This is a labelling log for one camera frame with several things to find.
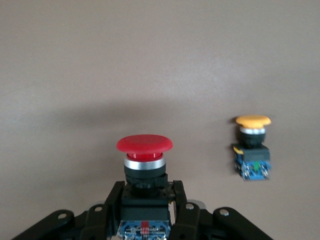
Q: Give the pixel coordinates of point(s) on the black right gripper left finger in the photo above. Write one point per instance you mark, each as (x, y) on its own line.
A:
(95, 222)

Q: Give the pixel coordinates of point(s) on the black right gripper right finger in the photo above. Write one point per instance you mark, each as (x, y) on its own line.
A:
(195, 222)

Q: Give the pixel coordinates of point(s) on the red mushroom push button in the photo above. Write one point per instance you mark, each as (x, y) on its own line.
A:
(145, 155)

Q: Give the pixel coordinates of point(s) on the yellow mushroom push button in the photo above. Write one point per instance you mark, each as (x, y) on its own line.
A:
(252, 150)

